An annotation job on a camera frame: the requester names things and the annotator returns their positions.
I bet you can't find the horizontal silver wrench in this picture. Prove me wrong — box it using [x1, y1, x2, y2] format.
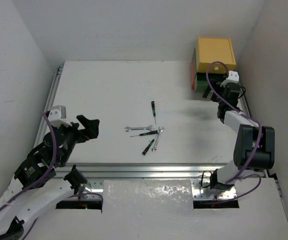
[124, 125, 155, 132]

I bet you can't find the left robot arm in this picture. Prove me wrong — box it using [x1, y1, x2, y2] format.
[0, 113, 100, 240]

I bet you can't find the green drawer box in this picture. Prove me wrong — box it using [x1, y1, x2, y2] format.
[191, 46, 226, 93]

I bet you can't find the diagonal silver wrench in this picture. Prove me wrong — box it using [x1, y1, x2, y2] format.
[151, 126, 165, 152]

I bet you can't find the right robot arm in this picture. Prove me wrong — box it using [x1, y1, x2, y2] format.
[200, 77, 275, 193]

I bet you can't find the aluminium front rail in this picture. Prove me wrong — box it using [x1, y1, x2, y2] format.
[53, 162, 265, 201]

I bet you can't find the black green screwdriver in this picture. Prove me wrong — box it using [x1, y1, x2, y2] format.
[150, 101, 157, 124]
[131, 130, 159, 137]
[141, 137, 157, 156]

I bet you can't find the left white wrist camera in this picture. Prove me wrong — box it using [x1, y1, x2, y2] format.
[47, 105, 70, 128]

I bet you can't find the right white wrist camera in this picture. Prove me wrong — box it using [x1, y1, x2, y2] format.
[220, 70, 240, 87]

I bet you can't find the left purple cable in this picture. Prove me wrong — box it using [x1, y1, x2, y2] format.
[0, 111, 105, 240]

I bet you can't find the white foam sheet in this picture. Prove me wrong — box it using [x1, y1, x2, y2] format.
[103, 179, 193, 213]

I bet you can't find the red drawer box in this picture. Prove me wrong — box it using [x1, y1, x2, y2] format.
[190, 60, 195, 90]

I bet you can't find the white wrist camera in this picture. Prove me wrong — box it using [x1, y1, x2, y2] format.
[220, 70, 240, 87]
[47, 105, 70, 128]

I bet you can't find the yellow drawer box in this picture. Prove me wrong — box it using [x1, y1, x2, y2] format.
[195, 36, 237, 73]

